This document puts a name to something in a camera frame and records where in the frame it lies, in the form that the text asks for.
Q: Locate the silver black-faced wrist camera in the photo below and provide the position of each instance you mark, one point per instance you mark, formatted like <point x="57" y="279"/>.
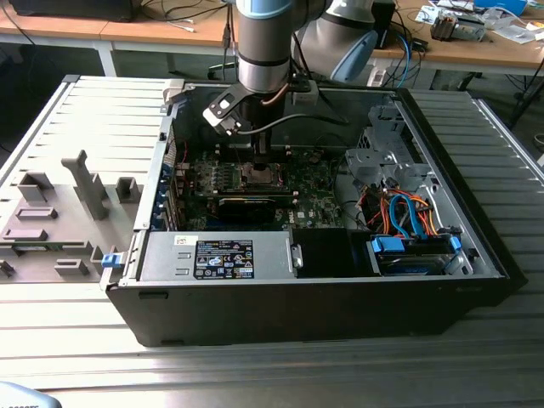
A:
<point x="221" y="106"/>

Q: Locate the metal heat sink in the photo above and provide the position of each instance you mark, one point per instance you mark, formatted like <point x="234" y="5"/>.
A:
<point x="446" y="25"/>

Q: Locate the hard disk in blue carrier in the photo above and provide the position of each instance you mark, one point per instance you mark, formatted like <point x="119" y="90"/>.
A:
<point x="408" y="265"/>

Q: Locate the black open PC case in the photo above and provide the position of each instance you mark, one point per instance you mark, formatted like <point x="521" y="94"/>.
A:
<point x="297" y="314"/>

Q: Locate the black graphics card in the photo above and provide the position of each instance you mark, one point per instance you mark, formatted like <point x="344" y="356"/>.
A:
<point x="246" y="210"/>

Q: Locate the small grey wrist camera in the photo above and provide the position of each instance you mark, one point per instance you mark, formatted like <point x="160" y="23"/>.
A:
<point x="306" y="95"/>

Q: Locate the flat black box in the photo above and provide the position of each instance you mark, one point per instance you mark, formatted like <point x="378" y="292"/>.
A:
<point x="72" y="8"/>

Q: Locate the grey metal drive cage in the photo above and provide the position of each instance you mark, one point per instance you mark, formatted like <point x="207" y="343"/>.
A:
<point x="365" y="159"/>

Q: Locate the black upright box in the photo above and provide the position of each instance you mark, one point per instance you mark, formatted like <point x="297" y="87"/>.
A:
<point x="384" y="25"/>

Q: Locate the small white device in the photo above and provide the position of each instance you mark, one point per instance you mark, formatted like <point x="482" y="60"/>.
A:
<point x="377" y="77"/>

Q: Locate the thin metal locking lever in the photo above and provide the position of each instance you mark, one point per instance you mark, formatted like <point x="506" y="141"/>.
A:
<point x="237" y="155"/>

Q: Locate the blue box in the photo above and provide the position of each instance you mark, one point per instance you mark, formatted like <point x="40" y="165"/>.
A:
<point x="501" y="5"/>

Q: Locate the grey parts rack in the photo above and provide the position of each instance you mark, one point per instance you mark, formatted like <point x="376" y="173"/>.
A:
<point x="72" y="238"/>

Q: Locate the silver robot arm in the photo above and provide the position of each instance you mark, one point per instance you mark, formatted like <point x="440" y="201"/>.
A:
<point x="263" y="42"/>

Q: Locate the wooden desk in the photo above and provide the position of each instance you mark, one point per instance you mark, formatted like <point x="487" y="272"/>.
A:
<point x="127" y="32"/>
<point x="467" y="53"/>

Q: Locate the round coin battery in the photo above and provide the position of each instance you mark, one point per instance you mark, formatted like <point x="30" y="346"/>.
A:
<point x="313" y="158"/>

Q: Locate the green motherboard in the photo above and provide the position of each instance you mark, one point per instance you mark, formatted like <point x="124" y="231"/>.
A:
<point x="314" y="191"/>

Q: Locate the grey power supply unit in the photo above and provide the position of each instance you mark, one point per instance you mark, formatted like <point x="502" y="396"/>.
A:
<point x="170" y="255"/>

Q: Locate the blue case latch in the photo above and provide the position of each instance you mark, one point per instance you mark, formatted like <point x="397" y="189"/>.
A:
<point x="111" y="260"/>

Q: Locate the grey rounded device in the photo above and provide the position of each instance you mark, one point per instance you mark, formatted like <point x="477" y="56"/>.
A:
<point x="21" y="397"/>

